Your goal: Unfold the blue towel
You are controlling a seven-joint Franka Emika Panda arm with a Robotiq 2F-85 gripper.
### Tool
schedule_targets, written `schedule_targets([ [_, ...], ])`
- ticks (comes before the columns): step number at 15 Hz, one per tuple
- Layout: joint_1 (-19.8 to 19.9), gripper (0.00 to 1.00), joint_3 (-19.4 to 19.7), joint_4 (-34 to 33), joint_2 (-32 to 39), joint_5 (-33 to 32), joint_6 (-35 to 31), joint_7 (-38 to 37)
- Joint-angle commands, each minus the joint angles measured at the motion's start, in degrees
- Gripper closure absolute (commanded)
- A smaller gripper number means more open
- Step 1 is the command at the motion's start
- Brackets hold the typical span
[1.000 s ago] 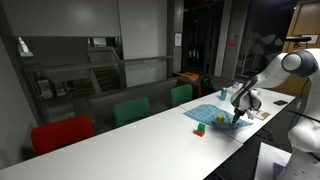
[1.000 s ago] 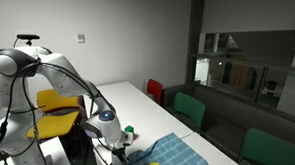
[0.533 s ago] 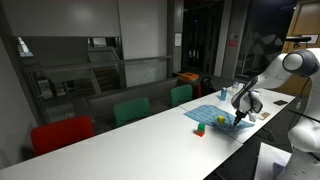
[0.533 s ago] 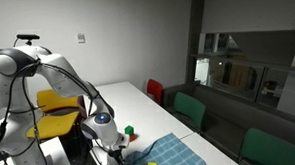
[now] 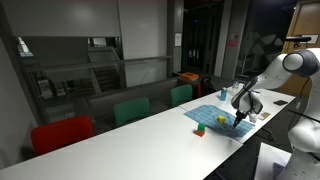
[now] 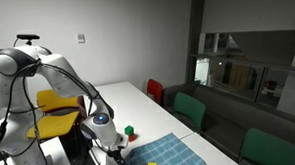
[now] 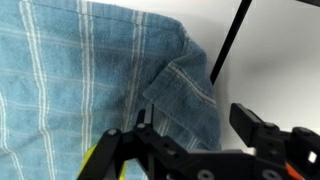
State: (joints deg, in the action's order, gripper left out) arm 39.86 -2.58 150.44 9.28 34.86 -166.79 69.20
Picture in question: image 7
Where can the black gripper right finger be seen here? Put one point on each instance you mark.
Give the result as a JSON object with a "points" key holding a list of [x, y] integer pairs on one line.
{"points": [[266, 140]]}

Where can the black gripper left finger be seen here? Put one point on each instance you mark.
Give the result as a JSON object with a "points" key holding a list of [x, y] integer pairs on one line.
{"points": [[140, 153]]}

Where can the blue checked towel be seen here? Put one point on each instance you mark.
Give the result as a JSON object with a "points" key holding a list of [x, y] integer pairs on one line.
{"points": [[83, 76]]}

